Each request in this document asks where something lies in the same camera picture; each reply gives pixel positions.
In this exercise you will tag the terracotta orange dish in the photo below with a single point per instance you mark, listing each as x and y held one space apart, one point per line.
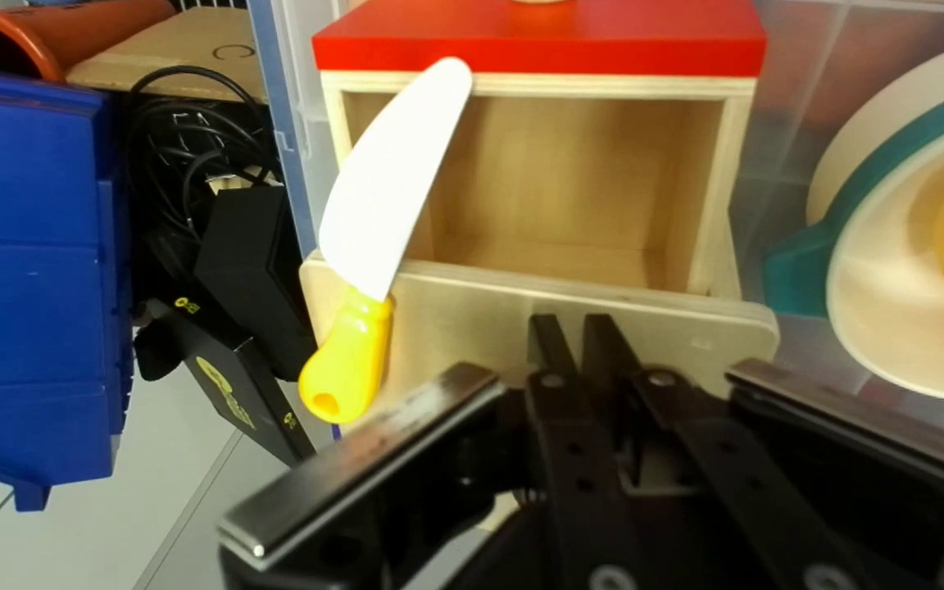
67 26

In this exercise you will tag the cream bowl with teal rim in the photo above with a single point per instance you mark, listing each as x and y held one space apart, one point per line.
886 305

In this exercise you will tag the red-front wooden drawer with knob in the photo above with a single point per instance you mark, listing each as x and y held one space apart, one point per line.
549 36

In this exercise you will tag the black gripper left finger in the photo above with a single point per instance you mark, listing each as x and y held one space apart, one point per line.
441 493

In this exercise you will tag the black power adapter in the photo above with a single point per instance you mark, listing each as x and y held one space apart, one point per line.
247 272

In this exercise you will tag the large clear lidded plastic container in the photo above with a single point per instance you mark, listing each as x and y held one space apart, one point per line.
788 143

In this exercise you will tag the wooden board with circle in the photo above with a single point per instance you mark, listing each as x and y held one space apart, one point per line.
178 54

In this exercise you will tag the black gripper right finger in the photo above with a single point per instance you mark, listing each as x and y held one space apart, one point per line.
734 502

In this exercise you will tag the blue plastic bin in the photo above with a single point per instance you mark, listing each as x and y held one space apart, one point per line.
23 272

